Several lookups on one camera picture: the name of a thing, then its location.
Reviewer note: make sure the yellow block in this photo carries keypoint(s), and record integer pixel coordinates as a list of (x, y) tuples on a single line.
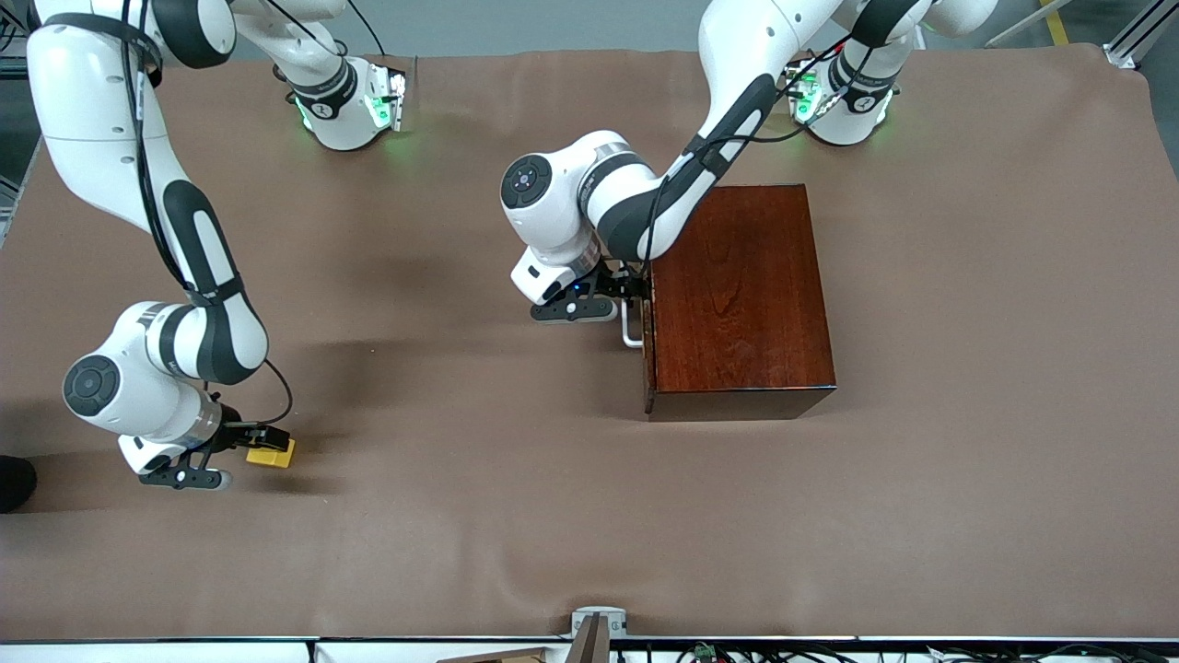
[(276, 459)]

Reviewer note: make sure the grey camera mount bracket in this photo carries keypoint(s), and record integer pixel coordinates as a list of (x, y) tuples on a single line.
[(599, 615)]

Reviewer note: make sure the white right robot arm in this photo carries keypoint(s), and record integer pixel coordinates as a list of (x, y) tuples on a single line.
[(92, 110)]

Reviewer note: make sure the brown table cloth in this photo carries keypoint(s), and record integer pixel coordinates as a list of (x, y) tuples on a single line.
[(461, 516)]

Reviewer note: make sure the green connector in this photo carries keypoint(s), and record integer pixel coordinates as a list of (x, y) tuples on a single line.
[(705, 652)]

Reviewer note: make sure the aluminium frame profile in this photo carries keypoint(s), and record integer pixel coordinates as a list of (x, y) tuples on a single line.
[(1126, 53)]

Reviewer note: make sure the black round object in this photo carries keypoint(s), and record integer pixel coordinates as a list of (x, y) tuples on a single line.
[(14, 483)]

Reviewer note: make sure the dark brown wooden cabinet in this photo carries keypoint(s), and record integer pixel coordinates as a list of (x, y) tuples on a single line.
[(737, 285)]

